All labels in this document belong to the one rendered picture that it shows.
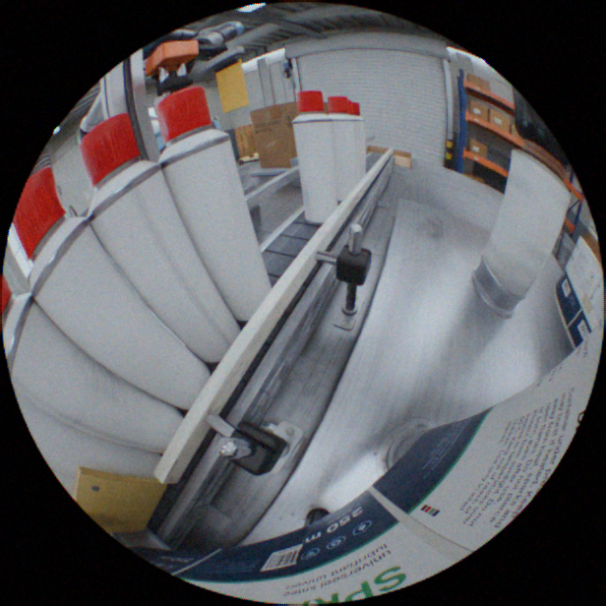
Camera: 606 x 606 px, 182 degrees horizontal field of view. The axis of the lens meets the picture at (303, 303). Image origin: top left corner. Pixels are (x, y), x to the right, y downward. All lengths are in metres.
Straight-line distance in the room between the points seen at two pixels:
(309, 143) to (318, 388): 0.28
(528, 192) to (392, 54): 4.59
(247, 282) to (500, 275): 0.26
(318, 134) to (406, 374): 0.27
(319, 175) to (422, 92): 4.24
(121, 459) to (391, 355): 0.23
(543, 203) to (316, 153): 0.26
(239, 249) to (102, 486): 0.20
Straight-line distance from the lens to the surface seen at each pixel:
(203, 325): 0.15
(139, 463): 0.19
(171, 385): 0.15
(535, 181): 0.23
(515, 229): 0.24
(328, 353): 0.23
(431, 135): 4.37
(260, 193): 0.25
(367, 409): 0.17
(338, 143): 0.36
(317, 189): 0.29
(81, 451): 0.16
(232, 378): 0.15
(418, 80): 4.53
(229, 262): 0.15
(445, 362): 0.20
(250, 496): 0.23
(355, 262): 0.19
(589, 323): 0.46
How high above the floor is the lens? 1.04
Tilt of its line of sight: 51 degrees down
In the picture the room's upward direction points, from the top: 10 degrees counter-clockwise
